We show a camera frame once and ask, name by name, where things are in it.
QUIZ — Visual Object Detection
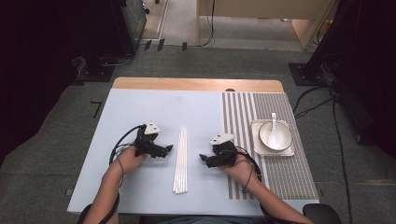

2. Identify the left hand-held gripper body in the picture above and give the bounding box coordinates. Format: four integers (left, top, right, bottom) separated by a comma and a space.
134, 121, 163, 159

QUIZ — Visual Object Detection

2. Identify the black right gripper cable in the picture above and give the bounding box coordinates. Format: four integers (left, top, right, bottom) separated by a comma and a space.
236, 146, 263, 196

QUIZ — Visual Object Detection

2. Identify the dark equipment cabinet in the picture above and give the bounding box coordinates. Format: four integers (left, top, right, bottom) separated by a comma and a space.
120, 0, 148, 54

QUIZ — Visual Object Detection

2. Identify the black hanging desk cable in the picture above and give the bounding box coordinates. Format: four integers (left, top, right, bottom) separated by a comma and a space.
196, 0, 217, 49

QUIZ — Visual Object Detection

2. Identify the beige wooden desk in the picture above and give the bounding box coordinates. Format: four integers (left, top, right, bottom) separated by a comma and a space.
195, 0, 341, 51

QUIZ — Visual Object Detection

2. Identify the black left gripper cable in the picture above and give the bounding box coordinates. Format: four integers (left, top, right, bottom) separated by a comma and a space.
98, 123, 147, 224

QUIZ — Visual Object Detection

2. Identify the white bowl with dark rim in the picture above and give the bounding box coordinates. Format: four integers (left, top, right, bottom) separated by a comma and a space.
258, 120, 294, 153

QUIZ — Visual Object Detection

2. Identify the white ceramic spoon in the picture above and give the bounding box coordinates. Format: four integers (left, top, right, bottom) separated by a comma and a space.
267, 112, 282, 150

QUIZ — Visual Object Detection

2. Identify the white square plate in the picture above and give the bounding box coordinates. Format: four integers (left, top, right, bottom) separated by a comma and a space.
250, 119, 296, 158

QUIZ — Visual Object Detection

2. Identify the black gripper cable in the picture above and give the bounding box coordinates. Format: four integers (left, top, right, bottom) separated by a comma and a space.
236, 146, 263, 196
98, 123, 147, 224

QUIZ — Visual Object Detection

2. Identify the grey striped placemat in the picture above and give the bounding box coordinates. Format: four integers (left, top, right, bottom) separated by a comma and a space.
221, 91, 320, 201

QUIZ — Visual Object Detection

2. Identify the long black floor cable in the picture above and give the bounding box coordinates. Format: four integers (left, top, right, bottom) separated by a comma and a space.
331, 97, 354, 224

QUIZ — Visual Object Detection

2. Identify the person's left hand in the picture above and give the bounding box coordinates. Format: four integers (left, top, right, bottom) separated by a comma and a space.
116, 145, 148, 175

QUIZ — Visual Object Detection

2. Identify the looped black floor cable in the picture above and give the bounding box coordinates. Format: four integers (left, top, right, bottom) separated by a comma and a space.
98, 53, 134, 67

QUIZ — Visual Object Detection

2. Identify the white chopstick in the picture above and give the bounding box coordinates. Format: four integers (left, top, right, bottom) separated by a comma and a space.
176, 126, 185, 195
172, 126, 183, 194

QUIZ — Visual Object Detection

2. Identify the dark curtain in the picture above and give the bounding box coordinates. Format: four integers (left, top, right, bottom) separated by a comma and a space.
0, 0, 94, 166
330, 0, 396, 158

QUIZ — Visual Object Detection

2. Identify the person's right hand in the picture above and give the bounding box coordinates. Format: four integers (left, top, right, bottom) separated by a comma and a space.
219, 148, 255, 185

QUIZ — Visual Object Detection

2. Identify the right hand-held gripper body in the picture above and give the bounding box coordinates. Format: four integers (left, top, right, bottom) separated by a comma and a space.
209, 133, 239, 168

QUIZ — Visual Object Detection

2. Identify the black stand with square base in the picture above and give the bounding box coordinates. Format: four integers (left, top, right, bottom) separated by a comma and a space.
77, 0, 138, 83
288, 0, 347, 87

